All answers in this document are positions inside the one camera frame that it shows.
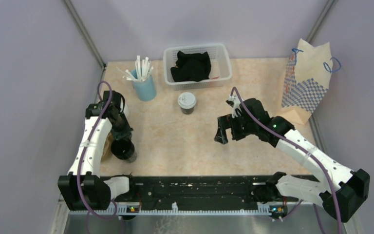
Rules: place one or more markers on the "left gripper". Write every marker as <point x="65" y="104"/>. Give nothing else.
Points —
<point x="125" y="132"/>

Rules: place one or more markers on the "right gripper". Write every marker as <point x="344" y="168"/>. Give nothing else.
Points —
<point x="226" y="122"/>

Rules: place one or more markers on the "dark printed coffee cup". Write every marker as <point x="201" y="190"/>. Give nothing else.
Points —
<point x="187" y="111"/>

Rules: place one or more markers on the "white coffee cup lid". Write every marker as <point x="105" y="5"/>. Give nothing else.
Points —
<point x="187" y="100"/>

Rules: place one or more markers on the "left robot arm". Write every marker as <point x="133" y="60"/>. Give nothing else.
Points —
<point x="82" y="187"/>

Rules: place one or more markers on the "checkered paper takeout bag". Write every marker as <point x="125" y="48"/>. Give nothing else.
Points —
<point x="306" y="81"/>

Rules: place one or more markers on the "white lid stack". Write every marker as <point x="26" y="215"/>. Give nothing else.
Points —
<point x="126" y="110"/>

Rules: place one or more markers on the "black paper cup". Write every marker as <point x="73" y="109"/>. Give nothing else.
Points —
<point x="124" y="150"/>

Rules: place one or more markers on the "brown cardboard cup carrier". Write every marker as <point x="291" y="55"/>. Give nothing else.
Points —
<point x="107" y="148"/>

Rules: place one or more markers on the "blue straw holder cup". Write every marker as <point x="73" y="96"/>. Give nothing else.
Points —
<point x="145" y="90"/>

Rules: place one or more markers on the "white plastic basket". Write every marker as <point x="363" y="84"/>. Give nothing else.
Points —
<point x="221" y="69"/>

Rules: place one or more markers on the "black cloth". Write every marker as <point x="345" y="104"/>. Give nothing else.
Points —
<point x="191" y="67"/>

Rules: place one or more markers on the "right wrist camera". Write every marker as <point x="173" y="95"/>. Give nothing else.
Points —
<point x="234" y="102"/>

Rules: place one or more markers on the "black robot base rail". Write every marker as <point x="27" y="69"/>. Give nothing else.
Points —
<point x="199" y="195"/>

